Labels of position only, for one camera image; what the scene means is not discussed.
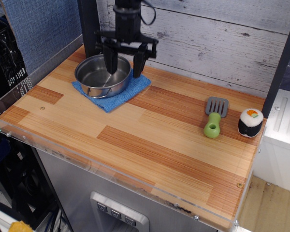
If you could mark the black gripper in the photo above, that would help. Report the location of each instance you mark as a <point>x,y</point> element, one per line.
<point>128,39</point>

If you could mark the blue cloth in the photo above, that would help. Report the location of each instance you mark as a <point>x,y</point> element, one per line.
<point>135,86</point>

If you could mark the stainless steel pot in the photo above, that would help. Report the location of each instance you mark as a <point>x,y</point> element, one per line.
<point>97,82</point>

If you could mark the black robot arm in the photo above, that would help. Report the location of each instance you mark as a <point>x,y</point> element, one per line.
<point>126,3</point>

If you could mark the grey green toy spatula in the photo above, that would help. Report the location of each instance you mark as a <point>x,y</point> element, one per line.
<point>216,109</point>

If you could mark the clear acrylic table guard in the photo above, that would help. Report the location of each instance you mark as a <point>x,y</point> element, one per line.
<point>150,154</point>

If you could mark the plush sushi roll toy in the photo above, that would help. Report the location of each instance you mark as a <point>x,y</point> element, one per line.
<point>250,122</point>

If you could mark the silver dispenser button panel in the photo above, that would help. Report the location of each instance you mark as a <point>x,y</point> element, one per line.
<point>113,216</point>

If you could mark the white ribbed appliance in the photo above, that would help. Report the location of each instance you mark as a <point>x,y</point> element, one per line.
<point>272,161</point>

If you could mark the dark left vertical post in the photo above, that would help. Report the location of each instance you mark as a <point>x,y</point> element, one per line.
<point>89,19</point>

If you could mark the black crate with cables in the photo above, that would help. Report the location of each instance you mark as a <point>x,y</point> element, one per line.
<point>12,67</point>

